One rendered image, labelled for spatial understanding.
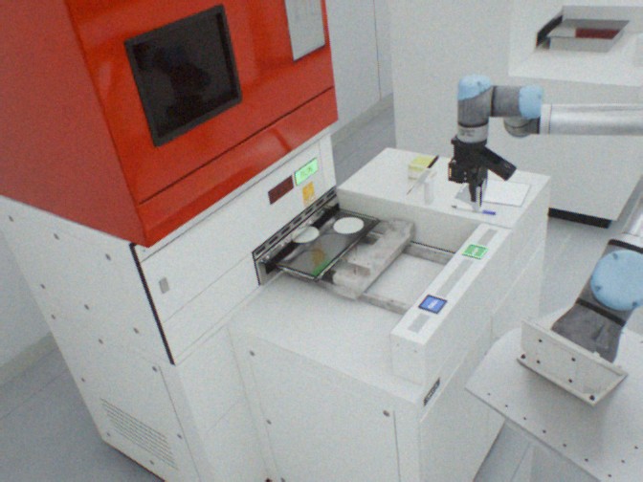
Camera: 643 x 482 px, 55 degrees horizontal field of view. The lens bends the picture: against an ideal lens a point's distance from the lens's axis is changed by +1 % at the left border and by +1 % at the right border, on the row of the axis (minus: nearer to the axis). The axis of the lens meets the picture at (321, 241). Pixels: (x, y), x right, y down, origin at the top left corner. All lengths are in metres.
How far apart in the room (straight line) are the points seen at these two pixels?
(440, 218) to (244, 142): 0.68
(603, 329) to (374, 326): 0.59
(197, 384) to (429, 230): 0.86
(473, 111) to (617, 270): 0.49
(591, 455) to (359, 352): 0.60
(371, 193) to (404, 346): 0.71
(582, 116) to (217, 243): 0.99
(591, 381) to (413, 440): 0.45
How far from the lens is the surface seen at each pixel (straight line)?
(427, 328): 1.52
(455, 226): 1.95
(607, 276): 1.40
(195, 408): 1.89
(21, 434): 3.06
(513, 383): 1.60
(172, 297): 1.66
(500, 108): 1.53
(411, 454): 1.71
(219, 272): 1.76
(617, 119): 1.64
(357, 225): 2.03
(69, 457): 2.85
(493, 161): 1.59
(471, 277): 1.68
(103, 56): 1.35
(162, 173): 1.47
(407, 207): 2.01
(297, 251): 1.95
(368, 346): 1.69
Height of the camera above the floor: 1.98
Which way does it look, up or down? 33 degrees down
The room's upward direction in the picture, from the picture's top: 8 degrees counter-clockwise
